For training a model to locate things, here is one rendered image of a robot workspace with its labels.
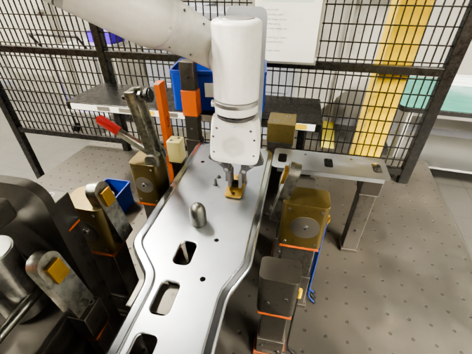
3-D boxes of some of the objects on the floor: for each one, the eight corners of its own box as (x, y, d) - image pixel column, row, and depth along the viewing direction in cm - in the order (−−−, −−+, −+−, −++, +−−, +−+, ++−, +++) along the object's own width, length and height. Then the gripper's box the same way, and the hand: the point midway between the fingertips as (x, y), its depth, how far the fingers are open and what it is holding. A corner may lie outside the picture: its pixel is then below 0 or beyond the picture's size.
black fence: (369, 293, 152) (569, -110, 61) (53, 236, 186) (-122, -81, 95) (366, 272, 163) (529, -98, 72) (68, 220, 197) (-77, -75, 106)
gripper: (279, 104, 56) (272, 179, 66) (202, 97, 58) (207, 171, 69) (275, 119, 50) (267, 199, 60) (190, 112, 52) (197, 189, 63)
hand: (236, 176), depth 64 cm, fingers closed, pressing on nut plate
